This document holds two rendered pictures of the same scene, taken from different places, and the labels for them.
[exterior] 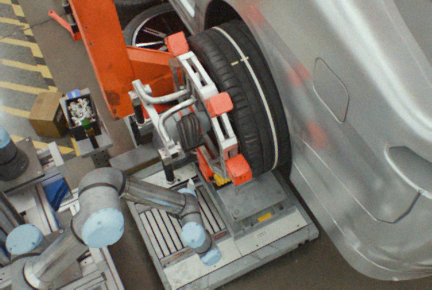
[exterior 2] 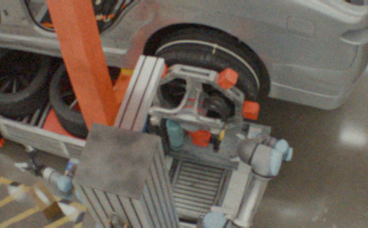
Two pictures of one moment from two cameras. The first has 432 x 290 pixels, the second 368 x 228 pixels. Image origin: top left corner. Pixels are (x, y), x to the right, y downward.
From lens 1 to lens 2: 1.87 m
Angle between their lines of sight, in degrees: 27
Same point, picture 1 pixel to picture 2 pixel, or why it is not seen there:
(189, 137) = (223, 110)
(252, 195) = (227, 137)
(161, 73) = not seen: hidden behind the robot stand
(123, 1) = (31, 89)
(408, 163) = (347, 36)
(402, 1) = not seen: outside the picture
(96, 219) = (275, 157)
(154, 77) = not seen: hidden behind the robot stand
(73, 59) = (10, 160)
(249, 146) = (251, 90)
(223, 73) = (214, 60)
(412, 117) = (347, 17)
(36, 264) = (243, 217)
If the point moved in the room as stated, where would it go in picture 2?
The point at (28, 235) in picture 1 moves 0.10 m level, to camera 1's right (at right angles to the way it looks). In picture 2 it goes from (215, 217) to (227, 202)
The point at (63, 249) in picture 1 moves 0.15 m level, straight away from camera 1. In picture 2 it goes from (259, 191) to (228, 193)
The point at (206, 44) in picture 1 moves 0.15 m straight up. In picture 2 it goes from (186, 53) to (184, 36)
